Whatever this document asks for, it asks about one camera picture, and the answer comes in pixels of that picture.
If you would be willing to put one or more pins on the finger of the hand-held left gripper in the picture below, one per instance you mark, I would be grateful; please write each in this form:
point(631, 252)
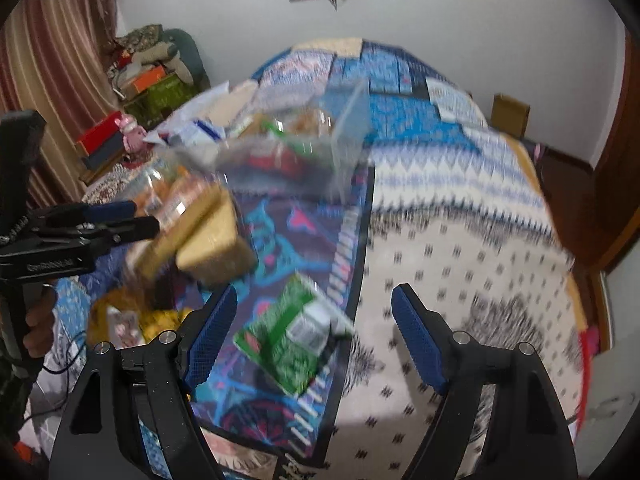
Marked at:
point(117, 208)
point(137, 230)

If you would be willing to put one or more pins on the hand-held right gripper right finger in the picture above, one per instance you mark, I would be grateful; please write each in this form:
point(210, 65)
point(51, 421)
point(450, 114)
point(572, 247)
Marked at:
point(417, 342)

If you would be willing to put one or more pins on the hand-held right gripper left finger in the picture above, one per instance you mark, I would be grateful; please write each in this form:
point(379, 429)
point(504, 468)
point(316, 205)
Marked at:
point(214, 342)

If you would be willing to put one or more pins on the bread loaf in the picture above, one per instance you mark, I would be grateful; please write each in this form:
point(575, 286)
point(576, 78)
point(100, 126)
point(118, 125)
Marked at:
point(215, 240)

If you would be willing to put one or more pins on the green snack packet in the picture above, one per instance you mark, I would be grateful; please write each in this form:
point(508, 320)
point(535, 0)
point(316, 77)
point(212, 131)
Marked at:
point(292, 332)

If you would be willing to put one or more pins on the clear plastic container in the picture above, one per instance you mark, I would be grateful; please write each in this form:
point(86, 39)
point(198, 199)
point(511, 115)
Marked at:
point(320, 160)

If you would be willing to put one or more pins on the person's left hand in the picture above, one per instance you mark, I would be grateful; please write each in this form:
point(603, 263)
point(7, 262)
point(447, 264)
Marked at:
point(39, 322)

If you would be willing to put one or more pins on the yellow snack packet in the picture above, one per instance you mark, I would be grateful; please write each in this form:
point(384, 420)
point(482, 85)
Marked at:
point(160, 325)

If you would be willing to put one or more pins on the red box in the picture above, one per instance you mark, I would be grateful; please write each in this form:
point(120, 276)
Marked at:
point(100, 135)

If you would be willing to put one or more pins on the pink plush toy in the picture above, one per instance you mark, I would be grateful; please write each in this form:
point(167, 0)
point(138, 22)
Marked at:
point(132, 132)

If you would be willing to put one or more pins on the dark colourful printed mat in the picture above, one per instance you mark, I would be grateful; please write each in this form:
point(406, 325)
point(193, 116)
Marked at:
point(280, 270)

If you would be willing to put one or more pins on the white patterned blanket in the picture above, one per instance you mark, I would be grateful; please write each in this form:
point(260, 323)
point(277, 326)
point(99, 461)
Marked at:
point(450, 240)

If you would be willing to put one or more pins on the white plastic bag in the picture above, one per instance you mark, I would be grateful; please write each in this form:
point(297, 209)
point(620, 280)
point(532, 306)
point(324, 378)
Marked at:
point(200, 120)

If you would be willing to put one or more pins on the green box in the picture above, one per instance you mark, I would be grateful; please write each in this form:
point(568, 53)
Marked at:
point(160, 95)

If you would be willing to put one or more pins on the orange box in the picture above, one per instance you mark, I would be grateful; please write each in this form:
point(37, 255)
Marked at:
point(147, 80)

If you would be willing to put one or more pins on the striped curtain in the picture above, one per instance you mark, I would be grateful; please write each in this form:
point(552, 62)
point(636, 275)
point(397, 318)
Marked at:
point(50, 70)

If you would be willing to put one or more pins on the pile of clothes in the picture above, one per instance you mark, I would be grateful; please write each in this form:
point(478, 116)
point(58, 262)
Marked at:
point(155, 50)

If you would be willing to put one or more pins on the brown cardboard box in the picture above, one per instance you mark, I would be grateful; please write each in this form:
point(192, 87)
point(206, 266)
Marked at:
point(510, 115)

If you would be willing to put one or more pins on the blue patchwork blanket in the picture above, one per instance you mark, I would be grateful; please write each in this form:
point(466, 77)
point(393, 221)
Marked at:
point(400, 85)

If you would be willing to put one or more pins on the wooden door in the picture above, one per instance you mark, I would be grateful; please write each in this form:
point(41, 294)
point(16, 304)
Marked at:
point(615, 160)

